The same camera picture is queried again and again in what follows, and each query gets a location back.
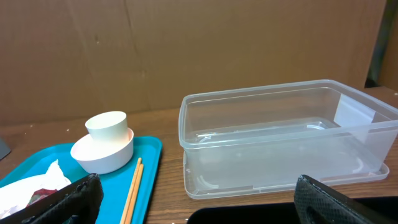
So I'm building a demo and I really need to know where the white paper cup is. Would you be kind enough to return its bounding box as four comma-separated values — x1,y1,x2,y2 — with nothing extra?
85,111,129,144

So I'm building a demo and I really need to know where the black plastic tray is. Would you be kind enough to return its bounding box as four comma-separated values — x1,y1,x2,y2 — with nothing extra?
187,196,397,224

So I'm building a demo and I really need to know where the red snack wrapper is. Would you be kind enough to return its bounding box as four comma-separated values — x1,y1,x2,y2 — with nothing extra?
26,189,57,207

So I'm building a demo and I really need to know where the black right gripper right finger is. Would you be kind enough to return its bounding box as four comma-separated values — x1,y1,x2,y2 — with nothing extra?
294,175,395,224

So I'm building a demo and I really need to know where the clear plastic bin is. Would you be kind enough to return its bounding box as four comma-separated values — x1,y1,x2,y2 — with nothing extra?
178,80,397,200

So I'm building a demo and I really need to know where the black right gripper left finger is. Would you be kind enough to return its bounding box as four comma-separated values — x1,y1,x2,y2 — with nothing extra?
1,174,104,224

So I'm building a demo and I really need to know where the pink shallow bowl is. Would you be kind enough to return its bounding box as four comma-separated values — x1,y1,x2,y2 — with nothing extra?
70,128,134,174

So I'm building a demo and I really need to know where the teal plastic tray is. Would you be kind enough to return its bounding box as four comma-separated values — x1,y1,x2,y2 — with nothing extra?
1,136,162,223

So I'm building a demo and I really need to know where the wooden chopstick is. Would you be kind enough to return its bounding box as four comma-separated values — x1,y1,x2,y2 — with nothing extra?
120,157,142,224
124,164,144,224

